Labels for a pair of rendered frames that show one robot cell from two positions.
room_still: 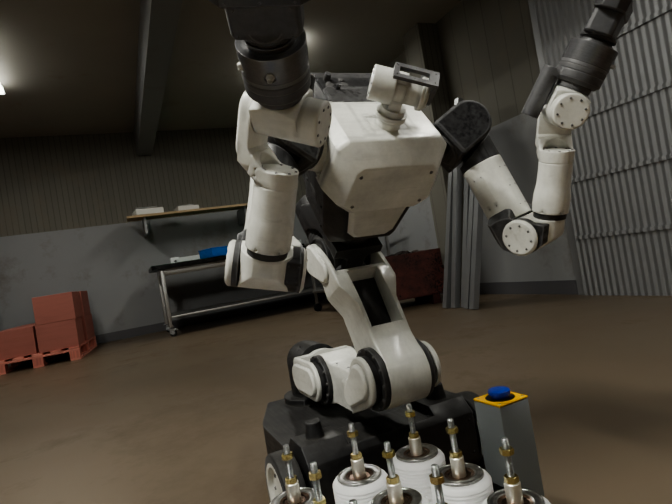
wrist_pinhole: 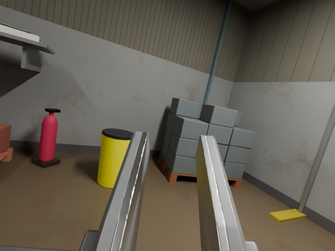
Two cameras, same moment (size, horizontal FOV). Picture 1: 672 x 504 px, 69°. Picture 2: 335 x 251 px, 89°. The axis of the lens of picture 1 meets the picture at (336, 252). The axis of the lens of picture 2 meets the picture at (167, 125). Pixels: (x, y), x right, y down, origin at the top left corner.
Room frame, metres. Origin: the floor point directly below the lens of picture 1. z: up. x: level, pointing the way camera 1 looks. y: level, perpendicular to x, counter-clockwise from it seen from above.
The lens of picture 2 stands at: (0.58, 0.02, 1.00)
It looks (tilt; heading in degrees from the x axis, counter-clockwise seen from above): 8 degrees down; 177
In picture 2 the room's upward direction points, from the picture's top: 12 degrees clockwise
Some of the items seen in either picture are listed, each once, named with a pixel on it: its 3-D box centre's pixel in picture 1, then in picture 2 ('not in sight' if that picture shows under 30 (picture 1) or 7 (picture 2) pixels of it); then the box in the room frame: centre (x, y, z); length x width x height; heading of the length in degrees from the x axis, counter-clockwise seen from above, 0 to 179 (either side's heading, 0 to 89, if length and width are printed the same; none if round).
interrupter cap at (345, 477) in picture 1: (359, 475); not in sight; (0.84, 0.02, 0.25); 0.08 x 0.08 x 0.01
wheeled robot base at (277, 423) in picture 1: (341, 403); not in sight; (1.47, 0.06, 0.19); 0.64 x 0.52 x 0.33; 24
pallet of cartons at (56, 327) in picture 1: (47, 328); not in sight; (5.74, 3.46, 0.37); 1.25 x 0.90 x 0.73; 24
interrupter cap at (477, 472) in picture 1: (459, 474); not in sight; (0.78, -0.13, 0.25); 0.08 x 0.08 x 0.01
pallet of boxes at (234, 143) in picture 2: not in sight; (204, 140); (-1.89, 0.72, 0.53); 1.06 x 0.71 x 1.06; 103
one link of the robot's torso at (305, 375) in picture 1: (333, 372); not in sight; (1.50, 0.07, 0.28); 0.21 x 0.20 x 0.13; 24
